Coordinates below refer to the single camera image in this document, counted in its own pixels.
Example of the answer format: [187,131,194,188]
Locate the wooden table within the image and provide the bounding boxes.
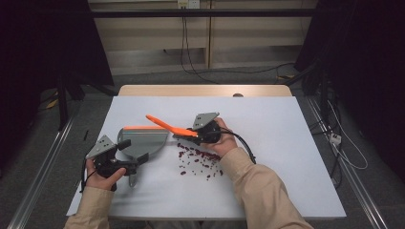
[117,84,293,97]

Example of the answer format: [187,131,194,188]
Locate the right hand-held gripper black cable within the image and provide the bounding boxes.
[219,127,258,165]

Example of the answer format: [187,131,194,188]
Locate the aluminium floor rail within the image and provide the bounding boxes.
[307,96,390,229]
[8,114,76,229]

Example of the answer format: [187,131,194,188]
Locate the white board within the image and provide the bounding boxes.
[66,95,348,220]

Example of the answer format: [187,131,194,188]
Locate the black hanging cable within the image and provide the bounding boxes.
[180,15,221,85]
[184,15,295,76]

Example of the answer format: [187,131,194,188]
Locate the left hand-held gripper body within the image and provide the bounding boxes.
[85,135,139,179]

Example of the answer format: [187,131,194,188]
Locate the hand-held gripper black cable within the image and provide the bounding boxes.
[219,127,258,165]
[79,157,97,194]

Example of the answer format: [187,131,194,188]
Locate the grey dustpan with orange edge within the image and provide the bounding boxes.
[117,125,170,189]

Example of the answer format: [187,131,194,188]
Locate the person's left hand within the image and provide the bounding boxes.
[84,158,127,192]

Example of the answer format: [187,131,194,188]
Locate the black curtain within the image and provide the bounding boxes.
[0,0,115,171]
[294,0,405,183]

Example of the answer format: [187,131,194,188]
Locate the left hand-held gripper black cable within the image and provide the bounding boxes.
[79,157,97,194]

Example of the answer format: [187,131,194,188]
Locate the red beans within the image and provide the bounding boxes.
[176,142,224,181]

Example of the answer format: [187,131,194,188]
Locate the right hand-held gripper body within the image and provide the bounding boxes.
[190,112,223,146]

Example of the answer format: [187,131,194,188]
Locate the bundle of black cables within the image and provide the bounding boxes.
[309,94,346,189]

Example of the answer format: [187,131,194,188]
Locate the white wall socket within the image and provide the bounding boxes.
[177,0,201,10]

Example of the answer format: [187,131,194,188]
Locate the white cable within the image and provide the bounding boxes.
[328,101,369,171]

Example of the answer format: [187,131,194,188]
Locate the orange brush with grey bristles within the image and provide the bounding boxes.
[145,114,199,141]

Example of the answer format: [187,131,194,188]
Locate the black horizontal bar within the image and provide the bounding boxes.
[90,9,316,18]

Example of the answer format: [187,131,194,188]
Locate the black metal stand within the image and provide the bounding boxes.
[285,61,331,126]
[56,72,118,132]

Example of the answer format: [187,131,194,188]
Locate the wooden post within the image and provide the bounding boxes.
[204,0,214,70]

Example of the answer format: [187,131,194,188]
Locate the person's right hand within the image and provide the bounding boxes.
[200,117,239,157]

